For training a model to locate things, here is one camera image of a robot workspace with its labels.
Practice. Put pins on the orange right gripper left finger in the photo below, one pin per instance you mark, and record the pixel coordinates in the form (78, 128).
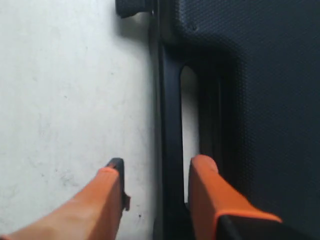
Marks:
(94, 213)

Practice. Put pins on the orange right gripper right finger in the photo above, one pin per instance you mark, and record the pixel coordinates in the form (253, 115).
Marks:
(210, 197)

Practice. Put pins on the black plastic tool case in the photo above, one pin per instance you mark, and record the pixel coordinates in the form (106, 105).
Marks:
(237, 81)

